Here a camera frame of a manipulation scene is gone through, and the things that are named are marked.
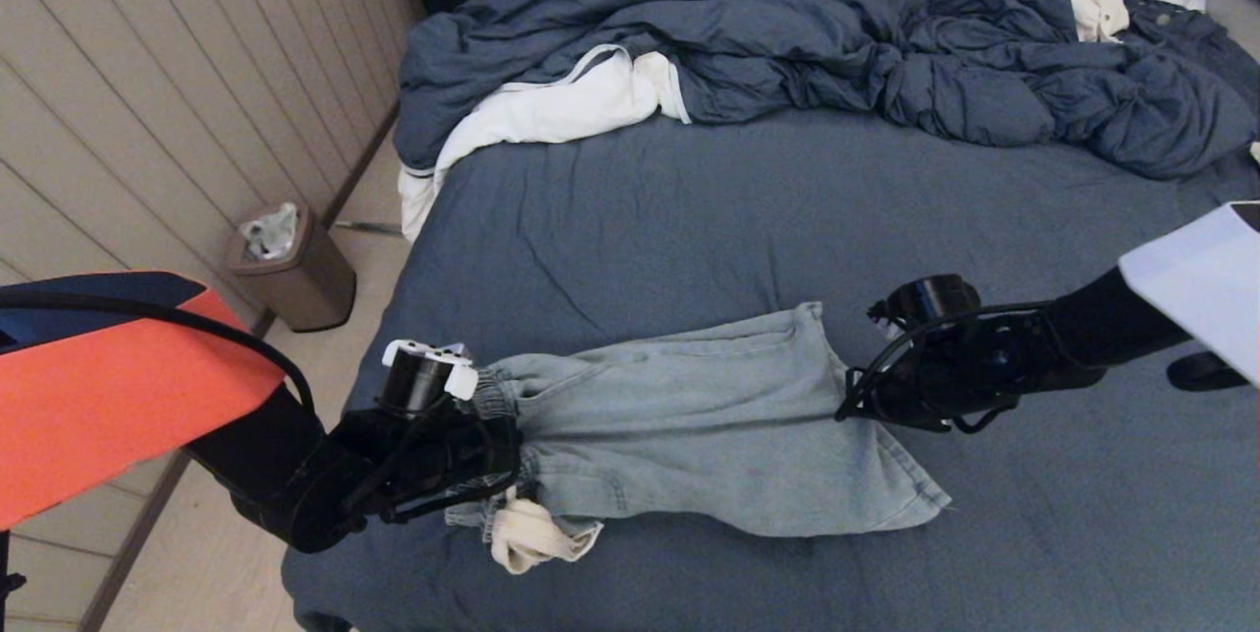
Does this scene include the white plastic bin bag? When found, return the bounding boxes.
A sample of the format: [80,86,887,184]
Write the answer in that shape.
[239,203,300,263]

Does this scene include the blue bed sheet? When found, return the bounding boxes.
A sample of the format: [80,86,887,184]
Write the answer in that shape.
[281,105,1260,632]

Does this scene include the white garment with dark trim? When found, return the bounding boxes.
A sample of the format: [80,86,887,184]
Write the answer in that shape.
[397,43,691,245]

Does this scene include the light blue denim shorts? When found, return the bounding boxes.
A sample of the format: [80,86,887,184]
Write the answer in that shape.
[445,302,954,575]

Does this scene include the blue denim shirt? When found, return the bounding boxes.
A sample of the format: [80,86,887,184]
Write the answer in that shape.
[1122,0,1260,111]

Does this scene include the brown trash bin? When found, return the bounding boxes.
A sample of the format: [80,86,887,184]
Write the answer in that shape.
[224,202,358,334]

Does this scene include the crumpled dark blue duvet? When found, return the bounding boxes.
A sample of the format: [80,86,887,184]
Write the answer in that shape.
[394,0,1260,182]

